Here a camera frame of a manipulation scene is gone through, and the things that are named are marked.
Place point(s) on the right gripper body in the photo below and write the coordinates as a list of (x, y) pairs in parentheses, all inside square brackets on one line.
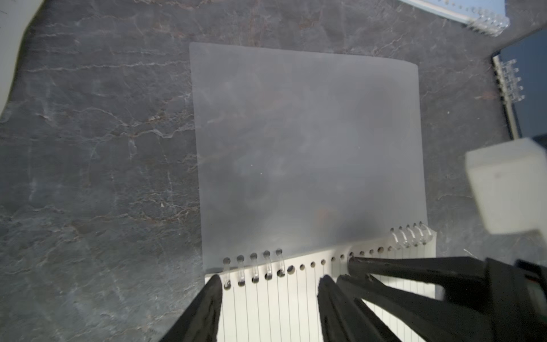
[(516, 301)]

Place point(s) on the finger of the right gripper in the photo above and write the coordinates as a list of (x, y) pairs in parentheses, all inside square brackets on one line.
[(432, 319), (463, 278)]

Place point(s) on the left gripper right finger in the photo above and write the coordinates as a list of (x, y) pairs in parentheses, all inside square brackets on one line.
[(345, 319)]

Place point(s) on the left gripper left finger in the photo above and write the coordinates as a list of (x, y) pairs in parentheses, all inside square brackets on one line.
[(200, 321)]

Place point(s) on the white lined spiral notebook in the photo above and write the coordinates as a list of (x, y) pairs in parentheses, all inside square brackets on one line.
[(305, 160)]

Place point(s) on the dark blue notebook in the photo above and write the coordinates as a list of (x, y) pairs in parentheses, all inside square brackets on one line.
[(520, 69)]

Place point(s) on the light blue notebook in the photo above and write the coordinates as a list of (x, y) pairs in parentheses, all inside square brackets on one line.
[(484, 16)]

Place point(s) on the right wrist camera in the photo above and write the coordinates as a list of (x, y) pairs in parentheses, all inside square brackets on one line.
[(508, 182)]

